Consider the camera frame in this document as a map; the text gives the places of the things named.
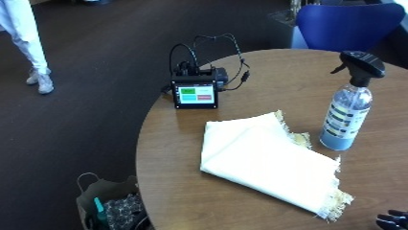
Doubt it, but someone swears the clear spray bottle black trigger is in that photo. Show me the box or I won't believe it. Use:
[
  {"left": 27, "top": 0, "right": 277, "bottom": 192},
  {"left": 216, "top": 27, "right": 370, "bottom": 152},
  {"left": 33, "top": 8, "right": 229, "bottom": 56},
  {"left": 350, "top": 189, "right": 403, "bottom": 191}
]
[{"left": 318, "top": 50, "right": 388, "bottom": 151}]

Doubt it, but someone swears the cream folded fringed cloth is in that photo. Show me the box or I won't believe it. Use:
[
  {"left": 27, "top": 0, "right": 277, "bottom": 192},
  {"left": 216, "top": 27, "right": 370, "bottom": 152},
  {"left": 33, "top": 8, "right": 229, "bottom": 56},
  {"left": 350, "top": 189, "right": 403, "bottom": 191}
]
[{"left": 199, "top": 109, "right": 354, "bottom": 222}]

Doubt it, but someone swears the blue chair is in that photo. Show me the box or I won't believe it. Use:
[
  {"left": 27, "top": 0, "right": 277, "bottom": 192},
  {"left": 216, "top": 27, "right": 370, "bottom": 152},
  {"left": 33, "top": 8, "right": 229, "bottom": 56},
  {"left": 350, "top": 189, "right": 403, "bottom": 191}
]
[{"left": 291, "top": 3, "right": 406, "bottom": 54}]

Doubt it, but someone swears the black white patterned fabric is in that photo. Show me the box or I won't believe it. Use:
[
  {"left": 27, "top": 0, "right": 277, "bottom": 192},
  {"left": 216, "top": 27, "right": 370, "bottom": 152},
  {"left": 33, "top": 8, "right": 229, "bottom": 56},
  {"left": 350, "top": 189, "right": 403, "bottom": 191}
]
[{"left": 103, "top": 193, "right": 146, "bottom": 230}]

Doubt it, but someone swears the dark square planter box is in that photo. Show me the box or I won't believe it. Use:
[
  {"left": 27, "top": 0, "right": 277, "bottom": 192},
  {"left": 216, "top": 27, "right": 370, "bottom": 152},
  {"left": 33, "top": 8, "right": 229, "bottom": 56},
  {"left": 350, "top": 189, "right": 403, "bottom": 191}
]
[{"left": 267, "top": 9, "right": 298, "bottom": 50}]

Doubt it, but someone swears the teal bottle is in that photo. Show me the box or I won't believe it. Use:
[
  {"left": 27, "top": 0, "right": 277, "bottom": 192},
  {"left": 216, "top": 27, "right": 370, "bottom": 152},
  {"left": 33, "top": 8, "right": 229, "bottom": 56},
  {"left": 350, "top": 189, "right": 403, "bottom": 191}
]
[{"left": 92, "top": 196, "right": 110, "bottom": 226}]

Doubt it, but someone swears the black touchscreen recording device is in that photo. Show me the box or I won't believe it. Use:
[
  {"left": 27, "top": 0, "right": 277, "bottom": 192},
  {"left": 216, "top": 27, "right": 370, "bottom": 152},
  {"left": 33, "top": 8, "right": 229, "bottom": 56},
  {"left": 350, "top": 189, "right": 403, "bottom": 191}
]
[{"left": 170, "top": 60, "right": 229, "bottom": 110}]

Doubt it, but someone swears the black cable with plug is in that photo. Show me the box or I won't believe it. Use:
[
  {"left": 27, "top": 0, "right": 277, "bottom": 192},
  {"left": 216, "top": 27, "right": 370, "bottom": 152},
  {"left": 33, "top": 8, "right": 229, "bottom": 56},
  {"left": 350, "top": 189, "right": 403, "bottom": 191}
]
[{"left": 192, "top": 33, "right": 252, "bottom": 92}]

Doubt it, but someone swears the black looped cable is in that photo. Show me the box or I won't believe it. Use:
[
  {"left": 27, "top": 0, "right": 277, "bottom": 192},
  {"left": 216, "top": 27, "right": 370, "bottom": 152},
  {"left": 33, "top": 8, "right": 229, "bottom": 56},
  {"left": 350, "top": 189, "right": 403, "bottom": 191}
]
[{"left": 168, "top": 43, "right": 200, "bottom": 77}]

